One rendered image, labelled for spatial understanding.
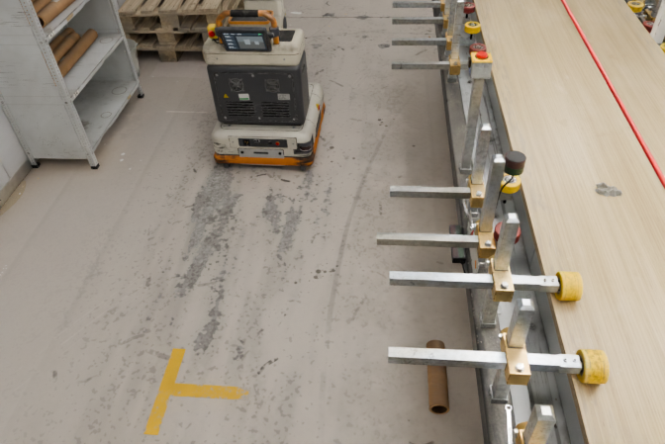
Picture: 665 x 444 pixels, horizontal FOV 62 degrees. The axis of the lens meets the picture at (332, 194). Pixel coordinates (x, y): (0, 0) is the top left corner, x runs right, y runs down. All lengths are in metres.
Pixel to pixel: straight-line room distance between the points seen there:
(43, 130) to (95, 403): 1.83
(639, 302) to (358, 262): 1.53
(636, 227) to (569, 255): 0.27
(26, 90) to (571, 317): 3.11
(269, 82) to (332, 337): 1.47
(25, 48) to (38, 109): 0.40
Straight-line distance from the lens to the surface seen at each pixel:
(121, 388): 2.70
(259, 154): 3.43
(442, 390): 2.42
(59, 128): 3.78
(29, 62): 3.59
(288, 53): 3.11
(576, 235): 1.90
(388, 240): 1.83
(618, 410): 1.56
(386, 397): 2.48
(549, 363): 1.50
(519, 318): 1.39
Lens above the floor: 2.18
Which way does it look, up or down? 41 degrees down
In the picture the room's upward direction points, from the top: 3 degrees counter-clockwise
